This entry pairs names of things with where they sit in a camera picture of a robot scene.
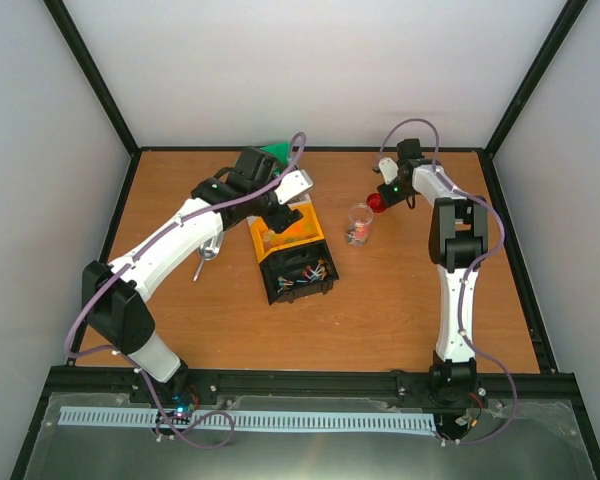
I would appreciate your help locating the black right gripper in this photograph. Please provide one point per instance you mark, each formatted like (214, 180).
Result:
(388, 199)

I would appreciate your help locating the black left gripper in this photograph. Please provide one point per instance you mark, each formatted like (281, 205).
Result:
(280, 221)

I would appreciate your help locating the red jar lid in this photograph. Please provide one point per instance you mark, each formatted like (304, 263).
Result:
(375, 202)

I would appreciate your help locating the clear plastic jar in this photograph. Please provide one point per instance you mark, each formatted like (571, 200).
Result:
(359, 221)

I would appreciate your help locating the silver metal scoop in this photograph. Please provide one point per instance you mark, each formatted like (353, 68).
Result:
(207, 252)

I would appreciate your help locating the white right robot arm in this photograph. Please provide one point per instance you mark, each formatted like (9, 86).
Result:
(458, 236)

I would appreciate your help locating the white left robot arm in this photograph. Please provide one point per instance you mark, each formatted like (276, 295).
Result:
(116, 293)

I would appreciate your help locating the yellow candy bin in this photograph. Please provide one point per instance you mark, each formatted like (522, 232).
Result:
(304, 231)

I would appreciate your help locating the white candy bin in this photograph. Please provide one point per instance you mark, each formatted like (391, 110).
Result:
(300, 200)

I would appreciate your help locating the black candy bin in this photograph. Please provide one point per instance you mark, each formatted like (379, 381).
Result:
(297, 272)

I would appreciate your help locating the green candy bin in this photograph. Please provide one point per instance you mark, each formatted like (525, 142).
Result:
(281, 152)

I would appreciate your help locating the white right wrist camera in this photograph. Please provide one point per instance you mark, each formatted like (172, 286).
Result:
(388, 169)

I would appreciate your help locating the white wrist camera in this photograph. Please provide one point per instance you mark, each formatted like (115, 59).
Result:
(388, 169)
(293, 185)

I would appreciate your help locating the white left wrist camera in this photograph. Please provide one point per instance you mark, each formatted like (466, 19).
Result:
(293, 185)

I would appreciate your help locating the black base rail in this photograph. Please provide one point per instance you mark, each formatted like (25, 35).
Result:
(397, 388)

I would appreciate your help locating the black enclosure frame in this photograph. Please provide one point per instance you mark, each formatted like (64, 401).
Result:
(548, 384)

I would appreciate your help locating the light blue cable duct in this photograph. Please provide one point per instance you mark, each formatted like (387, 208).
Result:
(253, 421)

